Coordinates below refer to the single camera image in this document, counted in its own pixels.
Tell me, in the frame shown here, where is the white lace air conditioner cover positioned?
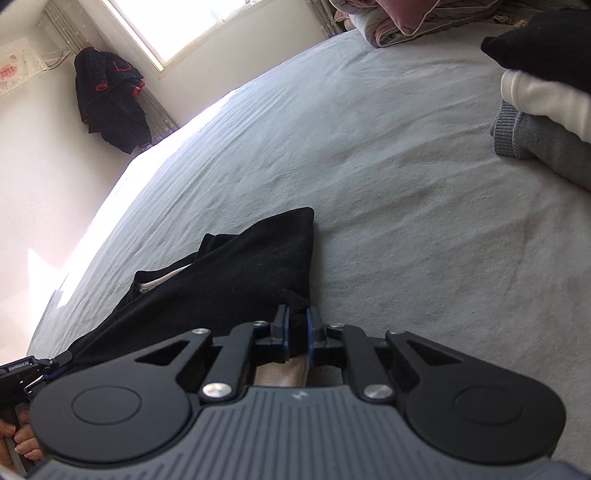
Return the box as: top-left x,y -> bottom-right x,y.
0,36 -> 52,99

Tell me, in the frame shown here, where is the dark hanging jacket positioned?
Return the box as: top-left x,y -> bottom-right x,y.
74,46 -> 153,154

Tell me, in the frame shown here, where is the window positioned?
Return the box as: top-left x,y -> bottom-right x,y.
99,0 -> 319,72

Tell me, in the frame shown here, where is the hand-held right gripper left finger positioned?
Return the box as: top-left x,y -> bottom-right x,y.
134,305 -> 291,401

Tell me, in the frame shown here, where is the person's left hand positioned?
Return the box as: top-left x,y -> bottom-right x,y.
0,411 -> 42,480

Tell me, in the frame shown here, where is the folded grey pink quilt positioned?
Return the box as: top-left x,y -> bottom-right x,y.
330,0 -> 504,49

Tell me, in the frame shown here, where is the beige and black raglan shirt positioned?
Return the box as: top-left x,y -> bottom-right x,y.
65,208 -> 324,388

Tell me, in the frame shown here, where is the grey bed sheet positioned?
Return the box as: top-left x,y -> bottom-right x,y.
28,23 -> 591,480

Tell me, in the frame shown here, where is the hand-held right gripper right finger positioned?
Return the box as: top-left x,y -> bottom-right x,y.
305,308 -> 455,403

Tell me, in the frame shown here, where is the folded black garment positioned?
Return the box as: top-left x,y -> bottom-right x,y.
480,9 -> 591,95

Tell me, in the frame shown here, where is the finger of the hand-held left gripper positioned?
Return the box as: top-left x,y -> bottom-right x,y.
34,351 -> 75,370

